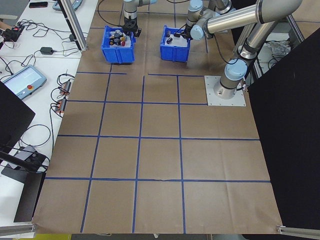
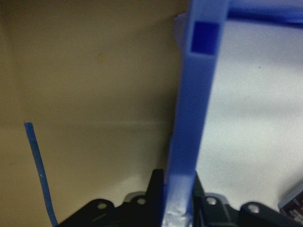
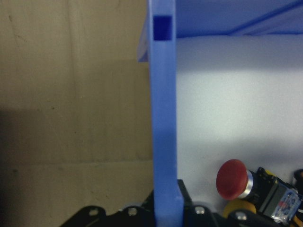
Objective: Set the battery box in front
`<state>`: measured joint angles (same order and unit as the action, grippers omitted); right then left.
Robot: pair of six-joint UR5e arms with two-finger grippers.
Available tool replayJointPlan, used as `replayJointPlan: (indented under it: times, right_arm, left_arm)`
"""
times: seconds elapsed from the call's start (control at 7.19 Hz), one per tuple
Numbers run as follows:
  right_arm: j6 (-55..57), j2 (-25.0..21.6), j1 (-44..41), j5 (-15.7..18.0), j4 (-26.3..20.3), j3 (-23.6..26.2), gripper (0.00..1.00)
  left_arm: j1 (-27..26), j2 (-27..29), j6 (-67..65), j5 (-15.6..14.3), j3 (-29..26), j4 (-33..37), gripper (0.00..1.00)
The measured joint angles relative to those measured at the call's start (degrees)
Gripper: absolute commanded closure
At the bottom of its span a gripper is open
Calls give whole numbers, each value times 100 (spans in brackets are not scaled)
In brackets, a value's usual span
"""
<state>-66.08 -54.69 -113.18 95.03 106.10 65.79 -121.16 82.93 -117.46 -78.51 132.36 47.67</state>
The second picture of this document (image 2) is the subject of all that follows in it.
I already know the black cylindrical battery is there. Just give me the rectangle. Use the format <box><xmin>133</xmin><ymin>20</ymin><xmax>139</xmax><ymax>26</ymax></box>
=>
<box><xmin>278</xmin><ymin>186</ymin><xmax>303</xmax><ymax>219</ymax></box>

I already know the blue plastic storage bin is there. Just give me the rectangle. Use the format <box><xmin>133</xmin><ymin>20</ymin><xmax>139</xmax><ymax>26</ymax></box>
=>
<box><xmin>162</xmin><ymin>0</ymin><xmax>303</xmax><ymax>227</ymax></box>

